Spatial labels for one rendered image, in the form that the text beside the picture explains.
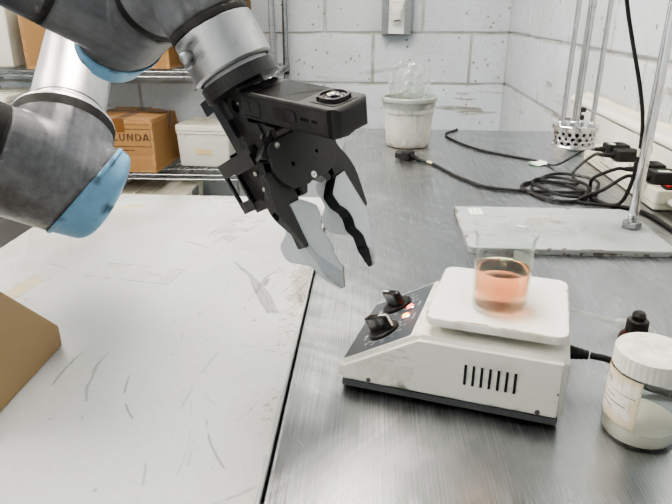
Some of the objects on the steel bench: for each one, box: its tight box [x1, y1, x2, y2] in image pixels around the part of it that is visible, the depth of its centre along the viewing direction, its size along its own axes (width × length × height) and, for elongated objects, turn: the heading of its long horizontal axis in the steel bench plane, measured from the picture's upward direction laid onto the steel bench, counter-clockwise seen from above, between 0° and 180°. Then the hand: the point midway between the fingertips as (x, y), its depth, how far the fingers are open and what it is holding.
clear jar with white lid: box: [600, 332, 672, 452], centre depth 51 cm, size 6×6×8 cm
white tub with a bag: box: [381, 60, 438, 149], centre depth 156 cm, size 14×14×21 cm
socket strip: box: [584, 144, 672, 211], centre depth 126 cm, size 6×40×4 cm, turn 177°
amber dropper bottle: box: [617, 310, 650, 338], centre depth 59 cm, size 3×3×7 cm
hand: (355, 263), depth 56 cm, fingers open, 3 cm apart
